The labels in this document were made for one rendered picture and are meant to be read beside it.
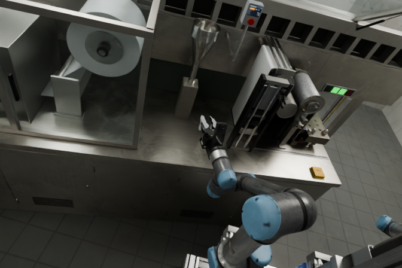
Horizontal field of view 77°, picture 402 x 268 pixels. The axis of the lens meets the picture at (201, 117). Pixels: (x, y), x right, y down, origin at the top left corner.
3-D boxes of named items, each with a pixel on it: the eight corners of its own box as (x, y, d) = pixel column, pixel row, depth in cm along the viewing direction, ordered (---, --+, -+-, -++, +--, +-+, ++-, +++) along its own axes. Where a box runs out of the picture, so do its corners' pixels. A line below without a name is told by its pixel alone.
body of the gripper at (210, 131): (198, 139, 120) (204, 160, 112) (205, 126, 115) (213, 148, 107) (212, 139, 123) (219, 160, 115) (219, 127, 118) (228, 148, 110)
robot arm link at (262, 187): (335, 192, 76) (248, 167, 121) (307, 197, 72) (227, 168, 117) (337, 231, 75) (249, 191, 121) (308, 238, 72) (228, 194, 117)
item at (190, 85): (170, 120, 162) (190, 39, 123) (171, 105, 172) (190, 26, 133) (191, 123, 165) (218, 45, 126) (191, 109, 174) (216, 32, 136)
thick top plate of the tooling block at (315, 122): (304, 141, 169) (308, 136, 165) (287, 101, 198) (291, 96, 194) (325, 145, 173) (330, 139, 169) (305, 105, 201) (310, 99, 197)
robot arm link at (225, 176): (216, 191, 102) (222, 180, 97) (209, 168, 110) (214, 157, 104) (233, 189, 105) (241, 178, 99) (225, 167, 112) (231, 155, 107)
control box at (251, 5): (241, 26, 115) (250, 3, 108) (239, 20, 120) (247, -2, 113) (256, 29, 116) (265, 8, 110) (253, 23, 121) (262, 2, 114)
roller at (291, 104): (274, 116, 157) (283, 101, 149) (265, 90, 175) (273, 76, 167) (292, 119, 159) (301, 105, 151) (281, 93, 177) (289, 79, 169)
